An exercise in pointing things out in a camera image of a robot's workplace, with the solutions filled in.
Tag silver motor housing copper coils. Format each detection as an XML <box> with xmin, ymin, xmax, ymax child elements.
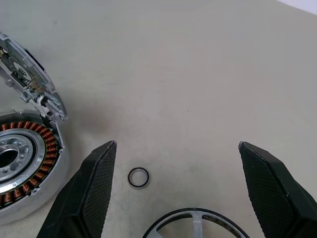
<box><xmin>0</xmin><ymin>110</ymin><xmax>71</xmax><ymax>219</ymax></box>

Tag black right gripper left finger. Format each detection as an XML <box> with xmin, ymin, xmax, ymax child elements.
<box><xmin>36</xmin><ymin>140</ymin><xmax>118</xmax><ymax>238</ymax></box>

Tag small black o-ring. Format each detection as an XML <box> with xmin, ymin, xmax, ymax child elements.
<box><xmin>127</xmin><ymin>167</ymin><xmax>150</xmax><ymax>191</ymax></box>

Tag silver round motor lid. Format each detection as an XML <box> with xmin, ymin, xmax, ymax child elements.
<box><xmin>0</xmin><ymin>31</ymin><xmax>68</xmax><ymax>122</ymax></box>

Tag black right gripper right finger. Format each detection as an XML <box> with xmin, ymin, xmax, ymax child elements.
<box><xmin>238</xmin><ymin>141</ymin><xmax>317</xmax><ymax>238</ymax></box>

